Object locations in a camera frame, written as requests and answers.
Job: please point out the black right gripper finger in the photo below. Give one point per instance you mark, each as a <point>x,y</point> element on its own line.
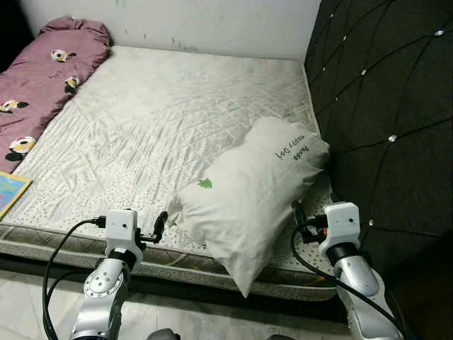
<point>298,212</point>

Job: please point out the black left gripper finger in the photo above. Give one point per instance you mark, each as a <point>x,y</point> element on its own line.
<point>161,223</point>

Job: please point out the white pillow with tree print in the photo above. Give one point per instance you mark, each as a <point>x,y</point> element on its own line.
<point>248,198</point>

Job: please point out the silver left robot leg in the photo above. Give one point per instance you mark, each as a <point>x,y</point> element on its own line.
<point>163,334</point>

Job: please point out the silver robot leg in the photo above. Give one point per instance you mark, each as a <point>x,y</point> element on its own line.
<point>279,337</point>
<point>163,334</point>

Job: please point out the grey quilted mattress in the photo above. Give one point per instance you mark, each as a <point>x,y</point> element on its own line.
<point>177,120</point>

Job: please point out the silver right robot leg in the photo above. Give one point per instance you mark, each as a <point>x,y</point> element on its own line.
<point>279,337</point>

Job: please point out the colourful children's book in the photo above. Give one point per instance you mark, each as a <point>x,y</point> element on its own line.
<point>10,191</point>

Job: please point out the pink cartoon print blanket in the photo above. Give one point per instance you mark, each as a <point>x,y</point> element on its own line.
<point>42,85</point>

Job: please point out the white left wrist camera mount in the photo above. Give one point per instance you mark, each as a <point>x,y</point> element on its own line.
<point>122,230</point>

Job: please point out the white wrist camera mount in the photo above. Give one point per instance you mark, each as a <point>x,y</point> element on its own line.
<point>122,230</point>
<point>343,227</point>

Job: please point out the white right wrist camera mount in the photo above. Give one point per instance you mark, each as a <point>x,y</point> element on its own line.
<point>343,227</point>

